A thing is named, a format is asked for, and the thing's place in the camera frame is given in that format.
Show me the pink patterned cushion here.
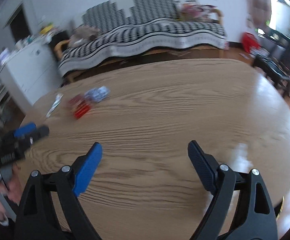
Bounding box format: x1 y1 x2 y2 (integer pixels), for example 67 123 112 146
176 2 217 22

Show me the black gold-rimmed trash bin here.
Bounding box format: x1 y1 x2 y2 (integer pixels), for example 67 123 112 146
274 196 285 220

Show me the white cabinet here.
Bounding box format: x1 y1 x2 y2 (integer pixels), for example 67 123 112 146
0 38 62 113

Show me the black white striped sofa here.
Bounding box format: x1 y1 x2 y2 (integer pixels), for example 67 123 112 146
58 0 228 77

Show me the black wooden chair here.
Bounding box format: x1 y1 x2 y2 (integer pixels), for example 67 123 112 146
252 27 290 98

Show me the red bag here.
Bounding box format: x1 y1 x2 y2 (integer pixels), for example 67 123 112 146
241 32 260 54

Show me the blue white wrapper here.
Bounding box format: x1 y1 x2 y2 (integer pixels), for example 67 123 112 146
84 86 110 103

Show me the brown plush toy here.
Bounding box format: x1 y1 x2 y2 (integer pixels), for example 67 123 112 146
69 25 101 48

